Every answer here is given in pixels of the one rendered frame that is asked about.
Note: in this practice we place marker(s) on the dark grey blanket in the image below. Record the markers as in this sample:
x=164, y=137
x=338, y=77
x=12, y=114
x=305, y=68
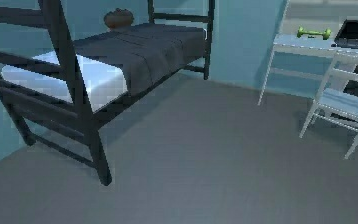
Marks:
x=147, y=50

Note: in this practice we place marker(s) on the brown round ball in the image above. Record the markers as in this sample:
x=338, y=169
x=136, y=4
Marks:
x=118, y=18

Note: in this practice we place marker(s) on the dark framed bed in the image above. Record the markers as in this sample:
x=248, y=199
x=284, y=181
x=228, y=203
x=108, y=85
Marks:
x=70, y=73

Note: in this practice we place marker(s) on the white desk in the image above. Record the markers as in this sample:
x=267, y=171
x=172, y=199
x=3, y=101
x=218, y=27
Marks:
x=297, y=43

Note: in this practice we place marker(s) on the green dumbbell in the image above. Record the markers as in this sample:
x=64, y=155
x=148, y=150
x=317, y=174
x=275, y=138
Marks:
x=313, y=32

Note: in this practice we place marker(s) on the white chair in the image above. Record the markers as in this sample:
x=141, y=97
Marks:
x=340, y=100

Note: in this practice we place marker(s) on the black laptop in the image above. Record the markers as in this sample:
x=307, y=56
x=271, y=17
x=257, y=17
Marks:
x=355, y=35

